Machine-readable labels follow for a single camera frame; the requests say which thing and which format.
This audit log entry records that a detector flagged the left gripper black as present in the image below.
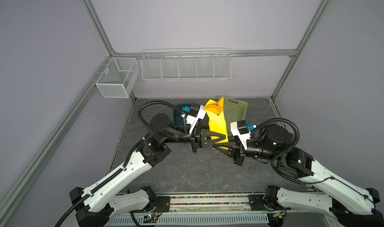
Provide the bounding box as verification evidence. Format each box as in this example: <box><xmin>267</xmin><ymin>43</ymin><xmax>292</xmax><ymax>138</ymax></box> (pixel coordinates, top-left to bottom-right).
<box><xmin>162</xmin><ymin>121</ymin><xmax>225</xmax><ymax>153</ymax></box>

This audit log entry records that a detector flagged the yellow paper napkin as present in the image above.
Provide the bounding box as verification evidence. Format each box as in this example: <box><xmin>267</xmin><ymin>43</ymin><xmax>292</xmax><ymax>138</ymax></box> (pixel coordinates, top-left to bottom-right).
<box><xmin>205</xmin><ymin>97</ymin><xmax>229</xmax><ymax>143</ymax></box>

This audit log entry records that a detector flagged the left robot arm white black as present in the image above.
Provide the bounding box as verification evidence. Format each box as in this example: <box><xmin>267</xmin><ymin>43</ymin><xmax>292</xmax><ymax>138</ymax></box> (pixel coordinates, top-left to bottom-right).
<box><xmin>55</xmin><ymin>98</ymin><xmax>228</xmax><ymax>227</ymax></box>

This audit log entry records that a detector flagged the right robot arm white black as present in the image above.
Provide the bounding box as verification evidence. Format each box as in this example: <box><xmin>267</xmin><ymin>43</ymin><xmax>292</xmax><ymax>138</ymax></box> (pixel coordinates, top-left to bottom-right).
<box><xmin>209</xmin><ymin>118</ymin><xmax>384</xmax><ymax>227</ymax></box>

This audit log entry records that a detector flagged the dark teal plastic tub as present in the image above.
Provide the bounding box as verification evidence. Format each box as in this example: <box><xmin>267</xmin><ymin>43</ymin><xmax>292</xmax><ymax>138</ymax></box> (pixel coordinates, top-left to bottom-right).
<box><xmin>175</xmin><ymin>104</ymin><xmax>191</xmax><ymax>129</ymax></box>

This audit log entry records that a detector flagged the light green perforated basket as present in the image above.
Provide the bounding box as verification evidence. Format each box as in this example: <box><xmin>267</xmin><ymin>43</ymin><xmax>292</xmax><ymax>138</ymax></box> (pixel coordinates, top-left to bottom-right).
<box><xmin>223</xmin><ymin>97</ymin><xmax>248</xmax><ymax>132</ymax></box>

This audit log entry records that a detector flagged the white vent grille strip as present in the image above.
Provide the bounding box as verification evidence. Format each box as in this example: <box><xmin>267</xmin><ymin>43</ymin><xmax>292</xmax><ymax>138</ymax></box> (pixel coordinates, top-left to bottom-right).
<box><xmin>107</xmin><ymin>213</ymin><xmax>270</xmax><ymax>227</ymax></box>

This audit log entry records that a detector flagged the white mesh box basket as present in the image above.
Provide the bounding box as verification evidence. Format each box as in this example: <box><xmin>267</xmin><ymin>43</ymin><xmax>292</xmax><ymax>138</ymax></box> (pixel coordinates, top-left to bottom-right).
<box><xmin>96</xmin><ymin>58</ymin><xmax>140</xmax><ymax>99</ymax></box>

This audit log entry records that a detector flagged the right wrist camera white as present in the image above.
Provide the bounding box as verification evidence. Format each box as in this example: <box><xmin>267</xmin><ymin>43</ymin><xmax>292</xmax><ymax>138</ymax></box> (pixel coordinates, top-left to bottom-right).
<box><xmin>230</xmin><ymin>120</ymin><xmax>257</xmax><ymax>150</ymax></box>

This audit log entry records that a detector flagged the white wire shelf rack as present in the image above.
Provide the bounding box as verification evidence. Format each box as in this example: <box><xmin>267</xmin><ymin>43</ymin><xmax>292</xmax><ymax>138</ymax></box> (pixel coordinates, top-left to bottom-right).
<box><xmin>141</xmin><ymin>48</ymin><xmax>232</xmax><ymax>81</ymax></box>

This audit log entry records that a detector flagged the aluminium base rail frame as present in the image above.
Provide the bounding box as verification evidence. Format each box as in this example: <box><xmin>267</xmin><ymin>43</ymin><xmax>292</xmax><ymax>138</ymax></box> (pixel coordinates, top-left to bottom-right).
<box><xmin>78</xmin><ymin>191</ymin><xmax>346</xmax><ymax>227</ymax></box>

